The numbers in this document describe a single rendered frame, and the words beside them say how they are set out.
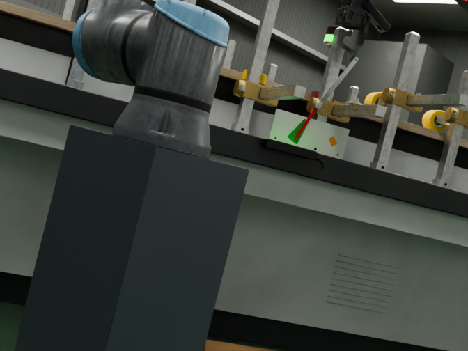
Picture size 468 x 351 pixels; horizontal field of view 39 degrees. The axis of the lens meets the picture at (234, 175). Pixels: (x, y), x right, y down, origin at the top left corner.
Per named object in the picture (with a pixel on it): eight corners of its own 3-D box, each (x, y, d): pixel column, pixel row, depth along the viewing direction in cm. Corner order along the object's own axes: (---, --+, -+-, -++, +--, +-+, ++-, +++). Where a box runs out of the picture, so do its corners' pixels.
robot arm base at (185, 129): (228, 164, 128) (241, 114, 127) (157, 146, 113) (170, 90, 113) (164, 147, 140) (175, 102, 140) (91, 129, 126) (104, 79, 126)
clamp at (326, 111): (348, 122, 212) (352, 107, 212) (311, 111, 208) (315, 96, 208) (340, 122, 217) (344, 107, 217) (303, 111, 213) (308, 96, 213)
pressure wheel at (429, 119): (446, 107, 244) (427, 113, 242) (450, 128, 245) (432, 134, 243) (437, 107, 250) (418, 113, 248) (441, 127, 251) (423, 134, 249)
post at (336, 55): (313, 175, 211) (350, 28, 210) (303, 173, 210) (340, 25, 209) (308, 174, 214) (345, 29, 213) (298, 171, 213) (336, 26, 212)
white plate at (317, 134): (342, 159, 212) (349, 129, 212) (269, 140, 204) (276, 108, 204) (341, 159, 213) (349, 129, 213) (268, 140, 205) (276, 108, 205)
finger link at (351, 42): (336, 56, 203) (344, 26, 203) (353, 61, 205) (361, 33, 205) (340, 55, 200) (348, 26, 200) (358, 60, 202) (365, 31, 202)
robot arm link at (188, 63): (174, 92, 116) (198, -6, 115) (111, 81, 126) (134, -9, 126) (228, 111, 128) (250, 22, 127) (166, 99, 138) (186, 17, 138)
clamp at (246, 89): (277, 106, 204) (281, 90, 204) (237, 95, 200) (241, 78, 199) (270, 106, 210) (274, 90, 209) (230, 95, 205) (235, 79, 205)
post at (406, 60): (384, 175, 218) (420, 33, 218) (375, 173, 217) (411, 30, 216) (379, 174, 222) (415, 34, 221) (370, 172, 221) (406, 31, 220)
